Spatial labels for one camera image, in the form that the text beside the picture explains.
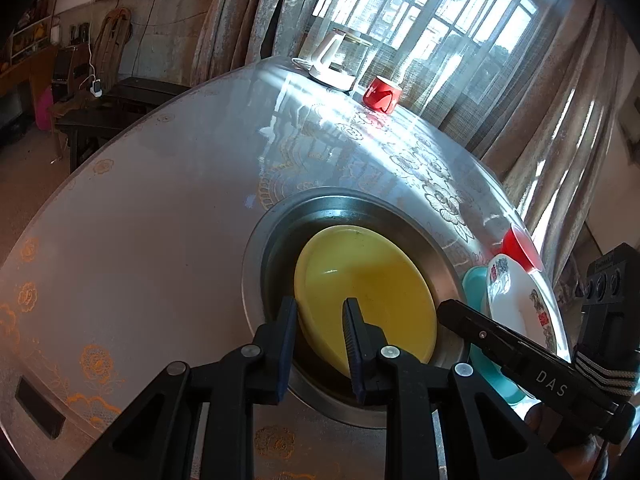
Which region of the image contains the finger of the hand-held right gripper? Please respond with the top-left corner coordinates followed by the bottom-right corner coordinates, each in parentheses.
top-left (437, 299), bottom-right (636, 445)

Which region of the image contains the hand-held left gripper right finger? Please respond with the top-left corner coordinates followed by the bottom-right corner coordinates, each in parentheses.
top-left (341, 297), bottom-right (571, 480)

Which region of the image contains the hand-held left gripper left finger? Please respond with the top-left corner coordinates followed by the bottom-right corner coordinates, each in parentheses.
top-left (65, 296), bottom-right (299, 480)

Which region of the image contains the large white dragon print plate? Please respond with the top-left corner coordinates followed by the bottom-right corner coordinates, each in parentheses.
top-left (486, 254), bottom-right (558, 356)

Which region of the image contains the yellow bowl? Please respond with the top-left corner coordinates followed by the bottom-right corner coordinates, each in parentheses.
top-left (293, 226), bottom-right (438, 378)

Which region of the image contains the stainless steel bowl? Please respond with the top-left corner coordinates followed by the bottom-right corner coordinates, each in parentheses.
top-left (241, 187), bottom-right (473, 429)

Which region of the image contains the teal plate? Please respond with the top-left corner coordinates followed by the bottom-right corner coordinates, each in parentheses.
top-left (461, 266), bottom-right (528, 404)

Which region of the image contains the red bowl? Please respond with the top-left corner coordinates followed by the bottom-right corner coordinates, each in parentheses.
top-left (501, 227), bottom-right (544, 273)

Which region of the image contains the lace patterned tablecloth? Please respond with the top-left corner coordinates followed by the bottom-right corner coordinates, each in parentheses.
top-left (0, 55), bottom-right (573, 480)

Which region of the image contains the grey curtain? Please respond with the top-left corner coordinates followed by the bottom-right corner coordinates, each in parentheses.
top-left (470, 0), bottom-right (631, 241)
top-left (190, 0), bottom-right (346, 86)

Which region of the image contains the red mug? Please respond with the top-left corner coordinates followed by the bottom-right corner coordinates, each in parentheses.
top-left (362, 76), bottom-right (403, 112)

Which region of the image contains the black rectangular panel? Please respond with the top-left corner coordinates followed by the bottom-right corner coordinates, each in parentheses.
top-left (15, 377), bottom-right (66, 438)

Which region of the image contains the white electric kettle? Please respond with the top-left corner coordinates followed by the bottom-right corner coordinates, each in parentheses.
top-left (292, 29), bottom-right (371, 92)

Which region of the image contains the dark low table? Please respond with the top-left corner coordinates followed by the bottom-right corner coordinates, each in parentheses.
top-left (55, 77), bottom-right (191, 171)

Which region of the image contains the sheer white curtain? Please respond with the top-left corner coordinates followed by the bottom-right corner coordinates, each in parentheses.
top-left (300, 0), bottom-right (551, 131)

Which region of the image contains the pink bin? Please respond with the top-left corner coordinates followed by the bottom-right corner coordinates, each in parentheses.
top-left (34, 85), bottom-right (53, 131)

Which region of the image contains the wooden chair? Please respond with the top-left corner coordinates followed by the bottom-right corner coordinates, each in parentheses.
top-left (92, 7), bottom-right (133, 86)

